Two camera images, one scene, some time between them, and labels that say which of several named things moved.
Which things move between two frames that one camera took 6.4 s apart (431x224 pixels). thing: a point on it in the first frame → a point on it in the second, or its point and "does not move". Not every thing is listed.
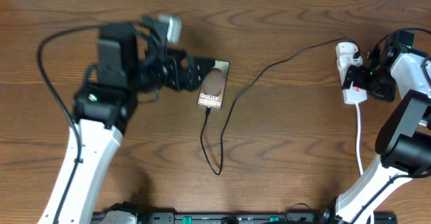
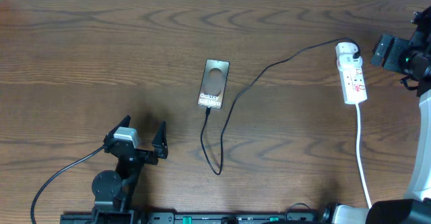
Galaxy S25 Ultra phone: [212, 88] does not move
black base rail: [289, 218] does not move
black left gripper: [179, 80] → [159, 147]
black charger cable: [209, 109] does not move
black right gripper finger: [357, 75] → [387, 50]
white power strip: [351, 95] does not move
